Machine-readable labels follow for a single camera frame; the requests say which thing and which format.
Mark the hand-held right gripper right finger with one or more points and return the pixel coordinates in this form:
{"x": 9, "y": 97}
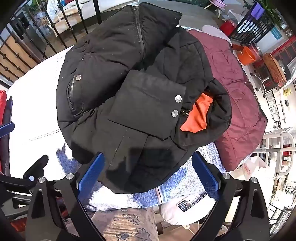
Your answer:
{"x": 205, "y": 176}

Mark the red cloth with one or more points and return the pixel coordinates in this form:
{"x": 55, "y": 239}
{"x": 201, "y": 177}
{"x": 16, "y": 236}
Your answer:
{"x": 2, "y": 104}

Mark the white pillow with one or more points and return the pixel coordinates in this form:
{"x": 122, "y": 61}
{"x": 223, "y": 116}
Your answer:
{"x": 171, "y": 213}

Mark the white plastic bag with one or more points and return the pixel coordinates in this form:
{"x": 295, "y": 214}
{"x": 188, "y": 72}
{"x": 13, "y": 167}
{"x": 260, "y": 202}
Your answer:
{"x": 249, "y": 166}

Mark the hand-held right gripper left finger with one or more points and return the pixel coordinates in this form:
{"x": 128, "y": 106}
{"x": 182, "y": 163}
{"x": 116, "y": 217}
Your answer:
{"x": 90, "y": 173}

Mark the white blue striped bed sheet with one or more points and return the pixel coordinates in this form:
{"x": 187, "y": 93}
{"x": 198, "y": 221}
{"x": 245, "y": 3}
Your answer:
{"x": 34, "y": 111}

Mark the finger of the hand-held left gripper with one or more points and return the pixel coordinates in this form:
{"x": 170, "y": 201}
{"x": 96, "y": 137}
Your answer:
{"x": 37, "y": 169}
{"x": 7, "y": 130}

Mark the green plant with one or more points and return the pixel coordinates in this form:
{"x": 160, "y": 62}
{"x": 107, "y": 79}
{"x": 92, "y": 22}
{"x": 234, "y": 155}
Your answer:
{"x": 272, "y": 11}

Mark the white metal frame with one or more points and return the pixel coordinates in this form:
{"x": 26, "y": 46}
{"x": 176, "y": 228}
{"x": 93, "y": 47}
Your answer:
{"x": 268, "y": 139}

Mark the black metal bed railing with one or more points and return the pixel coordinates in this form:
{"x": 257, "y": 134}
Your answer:
{"x": 97, "y": 11}

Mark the black metal rack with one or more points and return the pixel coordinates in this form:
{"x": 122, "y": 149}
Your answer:
{"x": 242, "y": 25}

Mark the brown wicker basket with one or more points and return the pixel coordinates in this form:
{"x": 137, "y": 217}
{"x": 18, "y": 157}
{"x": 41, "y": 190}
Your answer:
{"x": 274, "y": 67}

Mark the maroon quilt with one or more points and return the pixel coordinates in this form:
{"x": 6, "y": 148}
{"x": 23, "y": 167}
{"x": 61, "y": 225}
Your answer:
{"x": 235, "y": 92}

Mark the orange bucket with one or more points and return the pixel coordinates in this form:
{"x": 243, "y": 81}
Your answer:
{"x": 248, "y": 56}

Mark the wooden panelled cabinet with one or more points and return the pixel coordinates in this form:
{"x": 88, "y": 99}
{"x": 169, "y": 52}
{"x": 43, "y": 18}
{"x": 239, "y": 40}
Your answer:
{"x": 16, "y": 58}

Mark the red bucket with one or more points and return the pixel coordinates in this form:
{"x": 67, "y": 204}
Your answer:
{"x": 227, "y": 27}

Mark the dark cloth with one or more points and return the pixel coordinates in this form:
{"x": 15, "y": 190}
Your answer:
{"x": 5, "y": 148}

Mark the black padded jacket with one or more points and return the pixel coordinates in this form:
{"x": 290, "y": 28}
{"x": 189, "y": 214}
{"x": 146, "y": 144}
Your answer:
{"x": 115, "y": 69}

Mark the grey floral pillow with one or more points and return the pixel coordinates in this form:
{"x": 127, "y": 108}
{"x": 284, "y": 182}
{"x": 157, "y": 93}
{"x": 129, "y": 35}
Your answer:
{"x": 124, "y": 224}

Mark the pale pink pillow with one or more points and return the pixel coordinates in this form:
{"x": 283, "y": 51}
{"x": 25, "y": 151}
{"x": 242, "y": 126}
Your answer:
{"x": 215, "y": 31}

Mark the purple cloth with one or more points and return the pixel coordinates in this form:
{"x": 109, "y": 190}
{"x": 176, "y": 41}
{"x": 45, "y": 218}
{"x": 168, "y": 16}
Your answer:
{"x": 257, "y": 10}

